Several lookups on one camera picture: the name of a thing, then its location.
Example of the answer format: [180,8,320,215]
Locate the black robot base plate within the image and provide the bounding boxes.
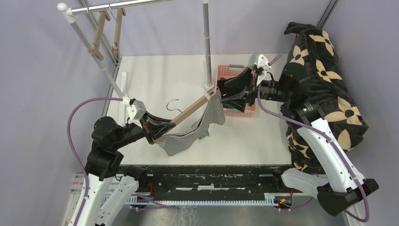
[138,165,292,201]

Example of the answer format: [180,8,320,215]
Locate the black floral blanket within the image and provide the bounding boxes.
[282,22,369,174]

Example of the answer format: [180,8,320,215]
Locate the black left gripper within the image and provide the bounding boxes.
[112,109,176,148]

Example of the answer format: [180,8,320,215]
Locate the navy striped underwear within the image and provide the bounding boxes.
[223,105,237,112]

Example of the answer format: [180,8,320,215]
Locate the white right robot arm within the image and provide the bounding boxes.
[198,63,379,216]

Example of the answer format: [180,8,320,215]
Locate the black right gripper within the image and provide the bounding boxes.
[221,64,291,113]

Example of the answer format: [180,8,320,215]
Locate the silver clothes rack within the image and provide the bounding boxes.
[57,0,215,97]

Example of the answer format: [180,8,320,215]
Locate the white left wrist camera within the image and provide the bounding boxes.
[122,96,146,120]

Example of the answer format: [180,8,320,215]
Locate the grey striped boxer shorts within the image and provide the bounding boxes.
[155,91,225,156]

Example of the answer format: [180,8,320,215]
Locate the black underwear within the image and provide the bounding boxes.
[217,77,231,92]

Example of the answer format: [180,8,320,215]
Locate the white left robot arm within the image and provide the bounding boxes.
[69,113,175,226]

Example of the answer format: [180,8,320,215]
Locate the pink plastic basket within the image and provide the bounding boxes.
[215,64,257,118]

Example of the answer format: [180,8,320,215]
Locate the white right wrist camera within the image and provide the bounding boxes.
[248,53,271,86]

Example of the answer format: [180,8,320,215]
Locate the wooden clip hanger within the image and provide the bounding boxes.
[155,88,219,142]
[88,11,111,61]
[108,3,126,61]

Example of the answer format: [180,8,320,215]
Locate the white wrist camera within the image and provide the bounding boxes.
[122,96,146,120]
[248,53,271,86]

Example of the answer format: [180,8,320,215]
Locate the aluminium frame rail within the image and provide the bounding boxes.
[316,0,340,29]

